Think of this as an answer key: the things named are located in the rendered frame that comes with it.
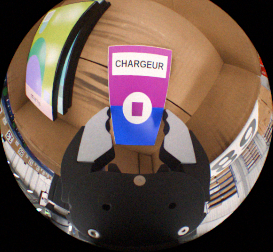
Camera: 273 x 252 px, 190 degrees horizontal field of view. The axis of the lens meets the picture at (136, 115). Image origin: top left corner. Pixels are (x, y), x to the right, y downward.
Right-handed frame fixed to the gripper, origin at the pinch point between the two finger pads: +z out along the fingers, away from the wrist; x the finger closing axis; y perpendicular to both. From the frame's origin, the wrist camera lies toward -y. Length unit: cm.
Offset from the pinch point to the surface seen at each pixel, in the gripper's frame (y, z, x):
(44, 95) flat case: -3.4, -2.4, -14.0
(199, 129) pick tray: 2.0, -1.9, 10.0
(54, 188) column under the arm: 45, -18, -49
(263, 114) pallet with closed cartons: -16, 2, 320
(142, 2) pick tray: -17.0, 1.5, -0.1
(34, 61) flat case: -9.9, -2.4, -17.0
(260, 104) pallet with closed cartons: -32, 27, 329
